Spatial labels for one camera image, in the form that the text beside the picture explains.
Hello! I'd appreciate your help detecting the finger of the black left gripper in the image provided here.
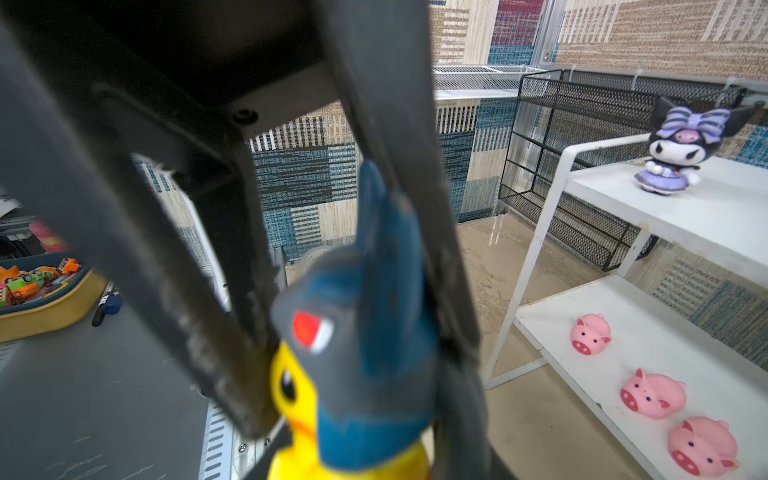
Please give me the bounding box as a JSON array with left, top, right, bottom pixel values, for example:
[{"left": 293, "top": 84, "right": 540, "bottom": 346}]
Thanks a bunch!
[
  {"left": 1, "top": 26, "right": 278, "bottom": 438},
  {"left": 312, "top": 1, "right": 480, "bottom": 360}
]

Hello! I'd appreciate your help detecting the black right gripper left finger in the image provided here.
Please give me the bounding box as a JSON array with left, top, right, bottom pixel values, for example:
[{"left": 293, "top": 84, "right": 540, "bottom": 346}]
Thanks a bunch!
[{"left": 243, "top": 422, "right": 293, "bottom": 480}]

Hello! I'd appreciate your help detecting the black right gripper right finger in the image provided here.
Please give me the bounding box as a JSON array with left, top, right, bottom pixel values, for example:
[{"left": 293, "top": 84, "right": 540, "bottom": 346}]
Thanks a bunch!
[{"left": 431, "top": 350, "right": 516, "bottom": 479}]

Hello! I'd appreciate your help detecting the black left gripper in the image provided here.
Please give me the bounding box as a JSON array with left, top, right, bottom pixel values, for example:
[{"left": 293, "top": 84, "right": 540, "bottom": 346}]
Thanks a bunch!
[{"left": 0, "top": 0, "right": 433, "bottom": 199}]

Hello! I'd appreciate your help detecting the yellow toy figure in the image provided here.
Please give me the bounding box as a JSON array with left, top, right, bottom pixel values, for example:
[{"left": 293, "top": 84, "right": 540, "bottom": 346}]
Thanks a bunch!
[{"left": 269, "top": 160, "right": 439, "bottom": 479}]

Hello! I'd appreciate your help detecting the pink pig toy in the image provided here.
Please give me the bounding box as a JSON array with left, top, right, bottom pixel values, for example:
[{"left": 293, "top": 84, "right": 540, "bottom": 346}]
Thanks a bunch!
[
  {"left": 571, "top": 314, "right": 612, "bottom": 356},
  {"left": 620, "top": 368, "right": 687, "bottom": 420},
  {"left": 668, "top": 417, "right": 740, "bottom": 478}
]

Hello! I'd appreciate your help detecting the black purple Kuromi figurine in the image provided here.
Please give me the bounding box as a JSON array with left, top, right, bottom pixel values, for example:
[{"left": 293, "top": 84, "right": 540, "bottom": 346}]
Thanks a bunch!
[{"left": 634, "top": 97, "right": 766, "bottom": 196}]

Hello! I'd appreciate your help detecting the white two-tier shelf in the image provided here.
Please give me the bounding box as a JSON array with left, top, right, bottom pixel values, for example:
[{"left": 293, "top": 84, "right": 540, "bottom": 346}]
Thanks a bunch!
[{"left": 484, "top": 134, "right": 767, "bottom": 479}]

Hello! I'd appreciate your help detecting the toy tray with cars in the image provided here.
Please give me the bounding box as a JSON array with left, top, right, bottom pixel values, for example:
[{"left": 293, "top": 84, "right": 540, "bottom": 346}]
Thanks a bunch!
[{"left": 1, "top": 253, "right": 107, "bottom": 343}]

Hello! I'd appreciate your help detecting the white wire mesh basket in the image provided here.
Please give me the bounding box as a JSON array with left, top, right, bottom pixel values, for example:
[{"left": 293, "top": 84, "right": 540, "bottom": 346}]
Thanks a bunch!
[{"left": 432, "top": 64, "right": 542, "bottom": 91}]

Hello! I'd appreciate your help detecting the black wire mesh shelf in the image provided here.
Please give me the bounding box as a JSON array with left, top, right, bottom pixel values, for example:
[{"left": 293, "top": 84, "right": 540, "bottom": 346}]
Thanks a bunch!
[{"left": 497, "top": 68, "right": 748, "bottom": 272}]

